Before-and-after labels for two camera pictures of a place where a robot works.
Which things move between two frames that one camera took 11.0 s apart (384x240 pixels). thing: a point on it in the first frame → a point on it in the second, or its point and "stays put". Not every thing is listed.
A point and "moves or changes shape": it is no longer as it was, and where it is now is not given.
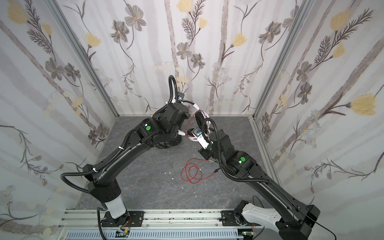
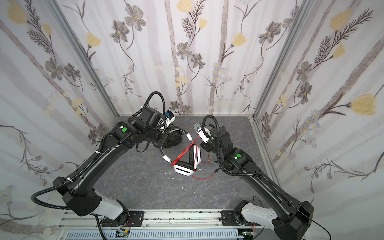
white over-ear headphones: [201, 117] → [183, 167]
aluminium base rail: [83, 224] stays put
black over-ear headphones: [165, 140] stays put
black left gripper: [182, 111] → [162, 137]
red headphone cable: [195, 158] moves or changes shape
